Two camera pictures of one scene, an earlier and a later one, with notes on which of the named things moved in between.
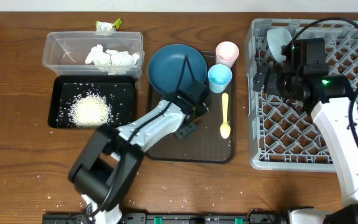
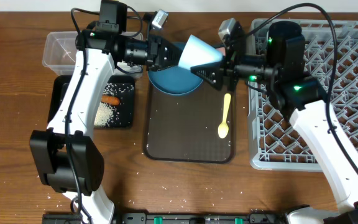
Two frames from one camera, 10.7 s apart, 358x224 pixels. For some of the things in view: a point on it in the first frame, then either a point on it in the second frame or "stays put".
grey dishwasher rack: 283,135 stays put
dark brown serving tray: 206,144 stays put
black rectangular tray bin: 119,90 stays put
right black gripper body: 268,81 → 229,70
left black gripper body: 185,130 → 153,53
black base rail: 255,216 stays put
